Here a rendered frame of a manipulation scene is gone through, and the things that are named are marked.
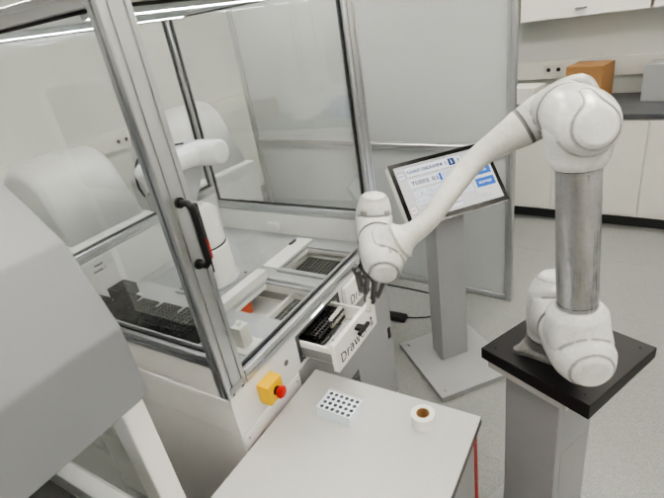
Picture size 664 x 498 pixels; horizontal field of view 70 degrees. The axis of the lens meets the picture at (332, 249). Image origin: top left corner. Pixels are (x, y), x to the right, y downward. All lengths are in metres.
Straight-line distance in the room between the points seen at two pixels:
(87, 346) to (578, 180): 1.02
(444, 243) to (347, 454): 1.29
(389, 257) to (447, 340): 1.59
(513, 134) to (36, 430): 1.15
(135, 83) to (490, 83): 2.14
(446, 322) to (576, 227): 1.52
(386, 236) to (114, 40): 0.74
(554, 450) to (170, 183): 1.45
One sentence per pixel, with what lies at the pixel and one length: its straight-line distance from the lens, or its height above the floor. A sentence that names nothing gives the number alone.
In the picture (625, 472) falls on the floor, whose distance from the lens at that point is 2.49.
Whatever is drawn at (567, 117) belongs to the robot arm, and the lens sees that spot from 1.13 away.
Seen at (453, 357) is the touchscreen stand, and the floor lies 0.04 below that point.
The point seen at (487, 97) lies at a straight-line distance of 2.90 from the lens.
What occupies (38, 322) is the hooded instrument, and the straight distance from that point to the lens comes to 0.76.
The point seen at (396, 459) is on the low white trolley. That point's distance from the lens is 1.43.
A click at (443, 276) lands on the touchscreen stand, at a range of 2.50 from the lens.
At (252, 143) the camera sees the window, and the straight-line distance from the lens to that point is 1.37.
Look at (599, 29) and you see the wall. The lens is 4.75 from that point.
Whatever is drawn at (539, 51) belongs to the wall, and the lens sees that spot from 4.85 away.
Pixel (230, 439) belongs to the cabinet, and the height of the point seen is 0.76.
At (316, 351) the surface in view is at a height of 0.87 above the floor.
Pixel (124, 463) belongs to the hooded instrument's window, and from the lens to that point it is 0.91.
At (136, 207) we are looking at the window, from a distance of 1.26.
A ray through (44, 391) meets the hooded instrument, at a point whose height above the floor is 1.48.
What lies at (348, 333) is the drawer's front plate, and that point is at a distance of 1.61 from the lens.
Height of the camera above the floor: 1.88
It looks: 26 degrees down
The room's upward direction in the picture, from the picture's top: 10 degrees counter-clockwise
